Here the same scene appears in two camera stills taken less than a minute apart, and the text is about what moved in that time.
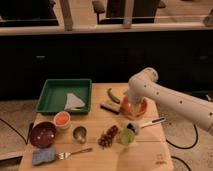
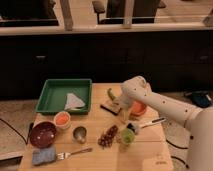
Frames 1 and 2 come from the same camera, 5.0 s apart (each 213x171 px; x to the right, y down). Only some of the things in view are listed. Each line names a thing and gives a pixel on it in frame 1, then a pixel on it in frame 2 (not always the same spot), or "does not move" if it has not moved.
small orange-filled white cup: [62, 120] does not move
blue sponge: [43, 155] does not move
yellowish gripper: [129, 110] to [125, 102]
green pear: [126, 136] does not move
